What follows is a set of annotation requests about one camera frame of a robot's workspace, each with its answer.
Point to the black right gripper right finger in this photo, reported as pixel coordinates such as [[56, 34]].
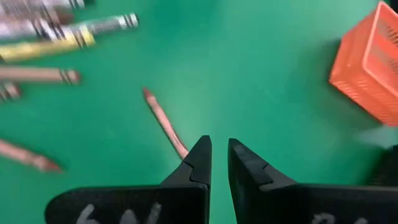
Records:
[[280, 202]]

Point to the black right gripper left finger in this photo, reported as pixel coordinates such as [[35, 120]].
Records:
[[155, 205]]

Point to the brown crayon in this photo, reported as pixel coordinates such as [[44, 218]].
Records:
[[164, 123], [37, 75], [9, 91], [28, 155]]

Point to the orange plastic basket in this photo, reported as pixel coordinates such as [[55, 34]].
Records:
[[367, 71]]

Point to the yellow crayon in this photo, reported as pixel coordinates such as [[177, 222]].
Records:
[[40, 48]]

